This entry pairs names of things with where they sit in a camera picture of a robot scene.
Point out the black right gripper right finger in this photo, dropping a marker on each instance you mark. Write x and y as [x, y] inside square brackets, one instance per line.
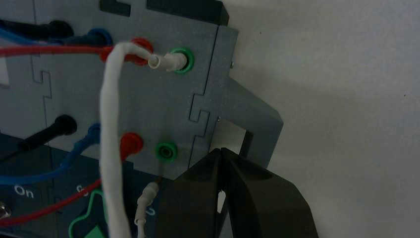
[265, 207]

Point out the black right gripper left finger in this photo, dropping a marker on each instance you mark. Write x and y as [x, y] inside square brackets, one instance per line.
[187, 207]

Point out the blue-grey control task box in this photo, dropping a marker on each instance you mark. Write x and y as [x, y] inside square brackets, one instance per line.
[157, 98]

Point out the metal toggle switch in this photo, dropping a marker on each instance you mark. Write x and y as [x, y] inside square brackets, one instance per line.
[4, 211]

